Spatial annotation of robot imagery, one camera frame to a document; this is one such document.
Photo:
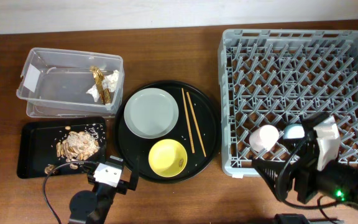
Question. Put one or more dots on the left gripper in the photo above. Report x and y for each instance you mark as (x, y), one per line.
(122, 186)

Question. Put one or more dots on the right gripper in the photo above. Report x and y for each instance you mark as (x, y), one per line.
(304, 169)

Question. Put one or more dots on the pink cup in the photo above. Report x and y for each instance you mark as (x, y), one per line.
(264, 138)

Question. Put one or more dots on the noodle food scraps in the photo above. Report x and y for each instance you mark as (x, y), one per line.
(67, 147)

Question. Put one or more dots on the blue cup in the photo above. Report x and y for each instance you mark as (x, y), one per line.
(293, 131)

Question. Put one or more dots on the yellow bowl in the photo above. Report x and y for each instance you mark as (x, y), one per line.
(168, 158)

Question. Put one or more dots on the grey plate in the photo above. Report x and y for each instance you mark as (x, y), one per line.
(151, 113)

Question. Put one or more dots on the gold brown snack wrapper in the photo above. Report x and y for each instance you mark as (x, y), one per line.
(101, 85)

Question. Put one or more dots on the white tissue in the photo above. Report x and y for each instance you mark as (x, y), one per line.
(111, 81)

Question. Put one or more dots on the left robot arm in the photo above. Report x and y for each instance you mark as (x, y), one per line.
(92, 206)

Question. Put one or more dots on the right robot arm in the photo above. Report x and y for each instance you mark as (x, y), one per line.
(316, 180)

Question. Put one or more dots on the grey dishwasher rack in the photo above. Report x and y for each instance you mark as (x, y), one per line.
(279, 77)

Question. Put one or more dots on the black rectangular tray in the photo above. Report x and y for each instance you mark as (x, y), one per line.
(27, 166)

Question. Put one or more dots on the round black tray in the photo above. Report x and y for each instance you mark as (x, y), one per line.
(128, 145)

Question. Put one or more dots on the clear plastic bin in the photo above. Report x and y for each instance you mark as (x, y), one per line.
(55, 83)

